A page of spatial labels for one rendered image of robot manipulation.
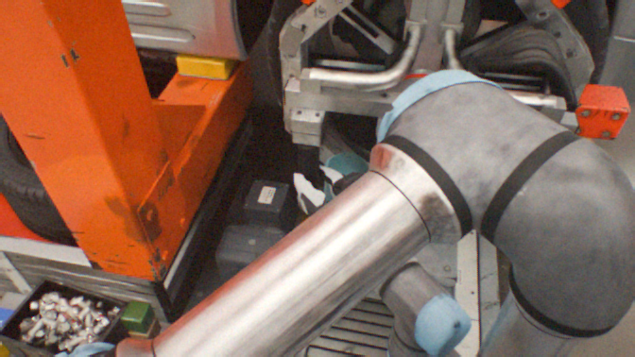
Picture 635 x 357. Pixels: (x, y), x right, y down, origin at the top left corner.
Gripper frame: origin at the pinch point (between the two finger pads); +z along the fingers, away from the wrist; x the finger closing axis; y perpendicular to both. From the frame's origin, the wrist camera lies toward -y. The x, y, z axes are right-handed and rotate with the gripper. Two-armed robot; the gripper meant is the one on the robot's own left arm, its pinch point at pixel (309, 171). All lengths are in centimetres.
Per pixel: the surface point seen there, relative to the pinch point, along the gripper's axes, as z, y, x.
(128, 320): 1.0, 17.4, -35.5
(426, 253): 3, 60, 43
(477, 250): 2, 76, 68
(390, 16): 28.6, -4.6, 40.5
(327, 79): -0.6, -17.6, 2.9
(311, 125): -1.6, -11.4, -0.6
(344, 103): -2.7, -14.0, 4.7
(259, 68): 150, 82, 65
